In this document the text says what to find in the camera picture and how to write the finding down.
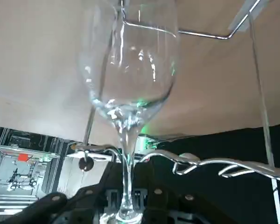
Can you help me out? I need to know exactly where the clear glass goblet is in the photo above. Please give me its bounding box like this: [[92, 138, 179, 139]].
[[77, 0, 181, 224]]

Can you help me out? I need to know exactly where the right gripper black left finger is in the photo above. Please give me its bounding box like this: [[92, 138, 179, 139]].
[[7, 162, 124, 224]]

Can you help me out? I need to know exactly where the silver wire goblet holder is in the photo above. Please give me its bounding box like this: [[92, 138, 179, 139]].
[[70, 0, 280, 224]]

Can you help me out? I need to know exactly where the metal frame workstation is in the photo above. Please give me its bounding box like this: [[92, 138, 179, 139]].
[[0, 126, 72, 210]]

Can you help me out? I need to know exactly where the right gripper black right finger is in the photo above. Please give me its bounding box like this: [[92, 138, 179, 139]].
[[133, 161, 241, 224]]

